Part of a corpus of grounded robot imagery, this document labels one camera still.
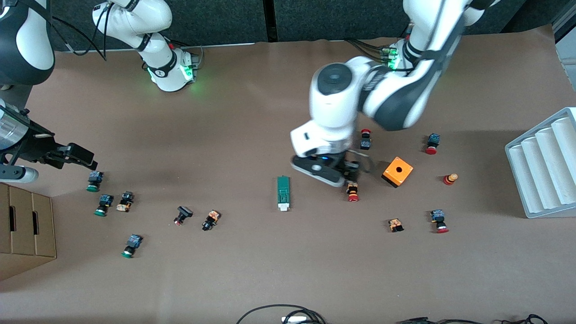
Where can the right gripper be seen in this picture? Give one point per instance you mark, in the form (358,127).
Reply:
(34,145)

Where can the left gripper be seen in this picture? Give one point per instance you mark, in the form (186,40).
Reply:
(348,169)

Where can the green load switch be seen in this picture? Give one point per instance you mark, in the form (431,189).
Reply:
(282,189)

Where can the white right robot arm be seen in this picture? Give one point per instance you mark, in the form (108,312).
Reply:
(135,20)

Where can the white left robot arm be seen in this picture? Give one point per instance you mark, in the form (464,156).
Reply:
(333,108)

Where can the brown cardboard box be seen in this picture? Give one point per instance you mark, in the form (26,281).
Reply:
(22,202)

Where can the small orange black block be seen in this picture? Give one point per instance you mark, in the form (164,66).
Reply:
(395,224)

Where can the red orange emergency stop head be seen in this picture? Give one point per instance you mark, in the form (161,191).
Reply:
(450,179)

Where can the black rectangular push button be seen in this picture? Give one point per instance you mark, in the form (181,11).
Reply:
(184,211)

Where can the white power plug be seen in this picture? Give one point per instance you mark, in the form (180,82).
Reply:
(294,320)

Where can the grey ribbed plastic tray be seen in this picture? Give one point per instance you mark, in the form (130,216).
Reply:
(540,180)

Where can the grey cabinet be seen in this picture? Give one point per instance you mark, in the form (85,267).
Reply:
(568,45)

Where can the red mushroom push button switch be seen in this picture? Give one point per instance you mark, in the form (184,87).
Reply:
(437,216)
(433,139)
(365,144)

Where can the red yellow emergency stop switch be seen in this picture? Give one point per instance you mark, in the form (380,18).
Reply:
(353,192)

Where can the green mushroom push button switch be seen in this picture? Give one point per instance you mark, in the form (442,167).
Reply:
(134,241)
(105,199)
(95,177)

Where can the orange button enclosure box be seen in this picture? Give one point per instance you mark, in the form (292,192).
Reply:
(405,173)

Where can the black beige switch block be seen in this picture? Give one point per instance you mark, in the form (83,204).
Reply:
(126,198)

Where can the black selector switch orange block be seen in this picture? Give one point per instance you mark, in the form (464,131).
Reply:
(211,218)

